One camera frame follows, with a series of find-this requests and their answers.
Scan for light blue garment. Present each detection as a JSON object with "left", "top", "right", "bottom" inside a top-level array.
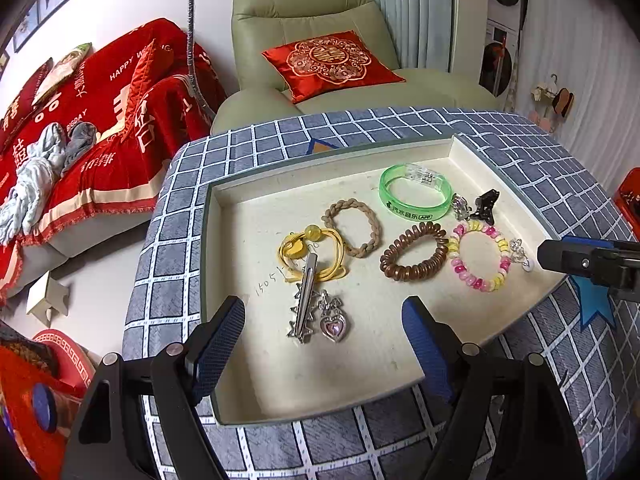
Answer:
[{"left": 0, "top": 122, "right": 69, "bottom": 247}]

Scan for yellow hair tie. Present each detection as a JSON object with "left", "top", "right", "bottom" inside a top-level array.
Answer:
[{"left": 277, "top": 223, "right": 351, "bottom": 283}]

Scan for tan braided hair tie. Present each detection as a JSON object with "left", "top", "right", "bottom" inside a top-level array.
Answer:
[{"left": 322, "top": 199, "right": 383, "bottom": 259}]

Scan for red round box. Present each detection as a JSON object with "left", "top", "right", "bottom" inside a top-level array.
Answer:
[{"left": 614, "top": 169, "right": 640, "bottom": 227}]

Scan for grey checkered tablecloth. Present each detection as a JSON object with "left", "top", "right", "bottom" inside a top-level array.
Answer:
[{"left": 120, "top": 105, "right": 640, "bottom": 480}]

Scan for silver star hair clip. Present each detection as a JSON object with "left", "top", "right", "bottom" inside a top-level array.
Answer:
[{"left": 285, "top": 252, "right": 321, "bottom": 345}]

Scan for pale green armchair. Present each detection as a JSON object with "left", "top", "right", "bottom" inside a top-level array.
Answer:
[{"left": 210, "top": 0, "right": 501, "bottom": 136}]

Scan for hanging wall ornaments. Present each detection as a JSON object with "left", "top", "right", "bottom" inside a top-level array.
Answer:
[{"left": 530, "top": 74, "right": 576, "bottom": 134}]

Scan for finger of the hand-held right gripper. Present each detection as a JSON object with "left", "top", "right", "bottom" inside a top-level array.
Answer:
[{"left": 537, "top": 239, "right": 640, "bottom": 304}]

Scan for red satin pillow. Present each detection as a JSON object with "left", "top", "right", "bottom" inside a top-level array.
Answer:
[{"left": 120, "top": 40, "right": 167, "bottom": 147}]

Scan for pale green curtain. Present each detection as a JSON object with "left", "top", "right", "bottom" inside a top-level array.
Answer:
[{"left": 352, "top": 0, "right": 453, "bottom": 71}]

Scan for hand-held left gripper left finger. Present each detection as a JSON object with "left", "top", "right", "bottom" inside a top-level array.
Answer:
[{"left": 60, "top": 295, "right": 247, "bottom": 480}]

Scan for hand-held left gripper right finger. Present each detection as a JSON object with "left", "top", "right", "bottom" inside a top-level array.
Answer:
[{"left": 401, "top": 296, "right": 588, "bottom": 480}]

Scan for small white box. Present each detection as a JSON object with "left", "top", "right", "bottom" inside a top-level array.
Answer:
[{"left": 25, "top": 270, "right": 72, "bottom": 324}]

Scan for red blanket sofa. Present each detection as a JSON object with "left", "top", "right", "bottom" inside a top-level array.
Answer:
[{"left": 0, "top": 17, "right": 228, "bottom": 306}]

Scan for silver charm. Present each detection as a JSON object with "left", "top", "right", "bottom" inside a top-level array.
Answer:
[{"left": 509, "top": 238, "right": 535, "bottom": 272}]

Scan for red embroidered cushion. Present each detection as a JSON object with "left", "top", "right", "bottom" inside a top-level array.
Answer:
[{"left": 261, "top": 30, "right": 407, "bottom": 103}]

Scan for silver pink heart clip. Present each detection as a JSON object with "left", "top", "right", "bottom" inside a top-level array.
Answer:
[{"left": 315, "top": 290, "right": 349, "bottom": 343}]

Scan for brown coil hair tie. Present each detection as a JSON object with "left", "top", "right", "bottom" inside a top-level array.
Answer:
[{"left": 380, "top": 221, "right": 448, "bottom": 282}]

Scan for printed picture pillow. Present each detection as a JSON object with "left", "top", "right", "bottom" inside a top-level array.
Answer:
[{"left": 32, "top": 42, "right": 94, "bottom": 106}]

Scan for grey garment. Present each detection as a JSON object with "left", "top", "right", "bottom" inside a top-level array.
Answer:
[{"left": 62, "top": 122, "right": 99, "bottom": 179}]

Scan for white standing air conditioner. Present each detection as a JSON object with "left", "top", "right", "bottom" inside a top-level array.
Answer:
[{"left": 450, "top": 0, "right": 532, "bottom": 99}]

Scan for red patterned round stool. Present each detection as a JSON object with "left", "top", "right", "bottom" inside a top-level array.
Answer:
[{"left": 0, "top": 327, "right": 97, "bottom": 480}]

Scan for black hair claw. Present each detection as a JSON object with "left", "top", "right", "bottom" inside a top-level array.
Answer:
[{"left": 467, "top": 188, "right": 501, "bottom": 226}]

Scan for blue disc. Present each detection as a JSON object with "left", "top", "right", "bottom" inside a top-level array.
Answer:
[{"left": 31, "top": 382, "right": 59, "bottom": 434}]

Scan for dark red pillow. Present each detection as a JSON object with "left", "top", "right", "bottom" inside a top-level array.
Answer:
[{"left": 0, "top": 57, "right": 54, "bottom": 157}]

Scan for green translucent bracelet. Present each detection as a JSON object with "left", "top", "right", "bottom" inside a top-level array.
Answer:
[{"left": 378, "top": 162, "right": 453, "bottom": 223}]

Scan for grey braided cable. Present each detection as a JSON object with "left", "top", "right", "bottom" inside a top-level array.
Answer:
[{"left": 185, "top": 0, "right": 217, "bottom": 111}]

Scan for pink yellow bead bracelet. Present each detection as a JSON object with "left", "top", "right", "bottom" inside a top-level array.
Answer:
[{"left": 447, "top": 220, "right": 511, "bottom": 293}]

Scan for cream jewelry tray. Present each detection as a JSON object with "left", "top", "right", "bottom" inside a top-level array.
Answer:
[{"left": 202, "top": 132, "right": 581, "bottom": 426}]

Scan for grey sofa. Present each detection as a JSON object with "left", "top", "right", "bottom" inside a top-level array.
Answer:
[{"left": 7, "top": 202, "right": 157, "bottom": 302}]

